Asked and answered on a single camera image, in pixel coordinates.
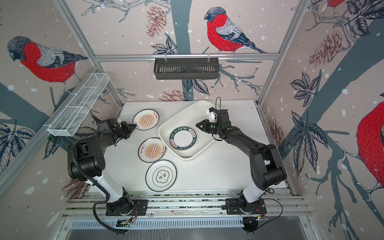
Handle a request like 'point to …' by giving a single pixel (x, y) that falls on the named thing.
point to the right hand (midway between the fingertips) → (196, 126)
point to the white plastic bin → (189, 116)
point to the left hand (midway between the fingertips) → (135, 123)
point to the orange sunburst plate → (151, 149)
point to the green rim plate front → (183, 138)
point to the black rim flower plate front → (161, 175)
